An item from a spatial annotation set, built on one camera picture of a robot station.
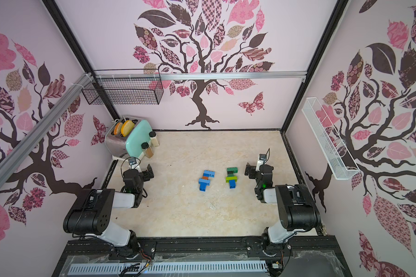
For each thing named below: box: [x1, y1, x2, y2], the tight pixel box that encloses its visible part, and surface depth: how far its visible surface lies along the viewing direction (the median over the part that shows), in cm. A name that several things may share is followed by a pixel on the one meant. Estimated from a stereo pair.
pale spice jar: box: [148, 130, 160, 147], surface depth 109 cm
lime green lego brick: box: [225, 176, 238, 183], surface depth 97 cm
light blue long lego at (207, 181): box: [198, 178, 211, 186], surface depth 97 cm
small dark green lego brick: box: [226, 166, 239, 174], surface depth 100 cm
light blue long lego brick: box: [202, 169, 216, 178], surface depth 99 cm
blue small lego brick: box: [199, 182, 208, 193], surface depth 93 cm
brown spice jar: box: [140, 141, 154, 159], surface depth 103 cm
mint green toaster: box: [104, 117, 153, 159], surface depth 97 cm
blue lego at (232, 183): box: [228, 179, 236, 189], surface depth 94 cm
